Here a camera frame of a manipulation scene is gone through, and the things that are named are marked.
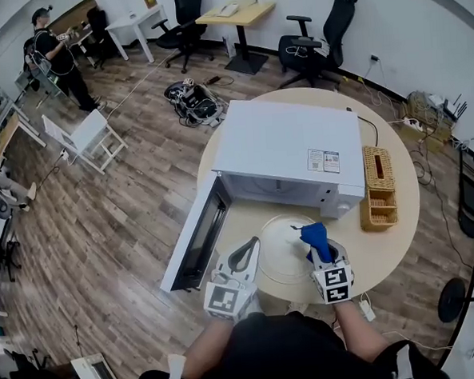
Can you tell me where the black office chair with headrest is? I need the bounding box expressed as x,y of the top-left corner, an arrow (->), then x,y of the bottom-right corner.
271,0 -> 368,92

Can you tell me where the white microwave oven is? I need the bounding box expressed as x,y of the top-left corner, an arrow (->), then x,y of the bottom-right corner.
148,91 -> 372,295

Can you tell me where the white appliance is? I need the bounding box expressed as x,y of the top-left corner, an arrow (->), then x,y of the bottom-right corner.
70,350 -> 125,379

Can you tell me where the black router with antennas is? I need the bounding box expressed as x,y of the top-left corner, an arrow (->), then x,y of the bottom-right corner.
442,93 -> 470,124

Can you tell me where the glass microwave turntable plate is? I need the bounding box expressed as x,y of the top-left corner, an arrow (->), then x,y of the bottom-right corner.
256,210 -> 337,289

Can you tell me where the small white side table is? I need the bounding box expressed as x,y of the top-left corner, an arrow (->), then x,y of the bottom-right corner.
40,106 -> 132,180

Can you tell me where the person's left forearm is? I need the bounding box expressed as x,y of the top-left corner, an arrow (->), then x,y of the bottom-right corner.
181,319 -> 237,373

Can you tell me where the person's white shoe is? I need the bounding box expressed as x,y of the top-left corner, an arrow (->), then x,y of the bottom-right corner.
284,299 -> 309,315

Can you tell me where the white box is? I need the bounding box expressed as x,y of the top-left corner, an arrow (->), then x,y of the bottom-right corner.
221,34 -> 238,60

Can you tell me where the long white floor cable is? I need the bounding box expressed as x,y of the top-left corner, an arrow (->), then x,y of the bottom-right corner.
99,54 -> 179,118

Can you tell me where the wicker tissue box organizer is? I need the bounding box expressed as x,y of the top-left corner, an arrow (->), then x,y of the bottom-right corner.
355,143 -> 400,233

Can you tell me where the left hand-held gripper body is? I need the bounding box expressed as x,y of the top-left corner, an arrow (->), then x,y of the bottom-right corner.
201,258 -> 264,326

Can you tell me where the white power strip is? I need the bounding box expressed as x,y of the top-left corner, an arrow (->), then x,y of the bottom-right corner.
400,116 -> 423,132

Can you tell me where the white keyboard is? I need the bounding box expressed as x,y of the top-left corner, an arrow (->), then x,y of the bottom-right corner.
213,2 -> 241,19

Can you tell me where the pile of cables and gear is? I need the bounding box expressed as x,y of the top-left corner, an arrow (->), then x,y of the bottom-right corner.
162,76 -> 231,130

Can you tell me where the white microwave door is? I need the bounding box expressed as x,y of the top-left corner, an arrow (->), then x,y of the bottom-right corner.
152,169 -> 238,295

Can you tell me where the black microwave power cable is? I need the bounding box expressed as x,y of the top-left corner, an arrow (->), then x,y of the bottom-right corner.
345,104 -> 380,149

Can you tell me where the person's black clothing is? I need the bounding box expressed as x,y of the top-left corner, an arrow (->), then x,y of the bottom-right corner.
130,301 -> 452,379

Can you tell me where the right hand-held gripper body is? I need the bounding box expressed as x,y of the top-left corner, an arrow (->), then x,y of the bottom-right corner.
309,252 -> 356,307

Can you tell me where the blue cloth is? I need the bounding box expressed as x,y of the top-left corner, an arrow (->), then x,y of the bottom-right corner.
296,221 -> 332,265

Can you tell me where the box of tangled cables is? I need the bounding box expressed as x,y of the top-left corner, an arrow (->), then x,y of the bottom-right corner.
404,87 -> 457,146

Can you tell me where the white desk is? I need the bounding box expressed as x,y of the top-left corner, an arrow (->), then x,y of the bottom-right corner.
102,3 -> 169,68

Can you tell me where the white power adapter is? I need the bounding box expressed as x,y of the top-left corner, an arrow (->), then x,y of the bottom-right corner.
358,292 -> 378,323

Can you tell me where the white strap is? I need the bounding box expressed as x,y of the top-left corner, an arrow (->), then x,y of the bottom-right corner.
165,351 -> 189,379

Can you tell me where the black floor fan stand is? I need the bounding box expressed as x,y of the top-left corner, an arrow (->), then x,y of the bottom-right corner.
435,276 -> 474,325

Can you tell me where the person's right forearm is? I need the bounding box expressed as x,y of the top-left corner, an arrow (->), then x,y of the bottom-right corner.
333,297 -> 389,367

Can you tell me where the brown wooden table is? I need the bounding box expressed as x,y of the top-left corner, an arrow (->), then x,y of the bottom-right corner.
0,100 -> 49,170

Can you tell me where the light wooden desk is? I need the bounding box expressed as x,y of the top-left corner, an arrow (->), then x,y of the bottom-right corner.
193,0 -> 282,79

